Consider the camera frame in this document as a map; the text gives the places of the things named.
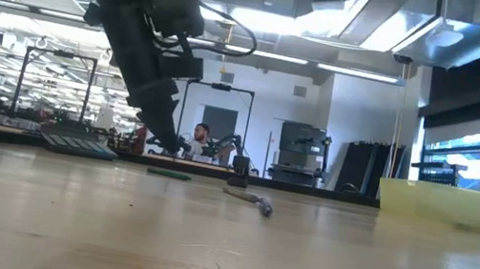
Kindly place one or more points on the yellow plastic bin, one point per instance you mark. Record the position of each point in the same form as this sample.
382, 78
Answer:
434, 204

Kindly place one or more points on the person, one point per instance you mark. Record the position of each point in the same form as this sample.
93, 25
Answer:
199, 140

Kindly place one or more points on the silver ventilation duct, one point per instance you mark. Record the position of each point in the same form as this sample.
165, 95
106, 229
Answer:
384, 17

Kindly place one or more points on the black cabinet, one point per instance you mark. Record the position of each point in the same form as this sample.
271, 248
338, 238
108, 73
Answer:
302, 139

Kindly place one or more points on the long ceiling light strip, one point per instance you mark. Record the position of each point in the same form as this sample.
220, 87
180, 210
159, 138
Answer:
281, 57

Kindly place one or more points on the grey door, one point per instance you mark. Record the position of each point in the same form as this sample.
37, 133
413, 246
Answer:
223, 119

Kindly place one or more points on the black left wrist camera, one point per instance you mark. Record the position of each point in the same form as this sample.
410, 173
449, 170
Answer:
178, 9

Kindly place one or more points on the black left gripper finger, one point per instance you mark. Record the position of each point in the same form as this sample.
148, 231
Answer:
162, 124

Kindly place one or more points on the black neighbouring gantry frame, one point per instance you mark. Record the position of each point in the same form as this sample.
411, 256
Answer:
59, 53
221, 86

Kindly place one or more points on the black leaning panels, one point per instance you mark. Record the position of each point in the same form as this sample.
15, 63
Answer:
360, 168

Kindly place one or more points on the grey pen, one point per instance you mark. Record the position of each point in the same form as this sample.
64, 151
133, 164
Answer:
240, 194

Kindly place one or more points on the short green pencil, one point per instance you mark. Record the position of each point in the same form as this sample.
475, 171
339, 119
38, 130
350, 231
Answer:
168, 174

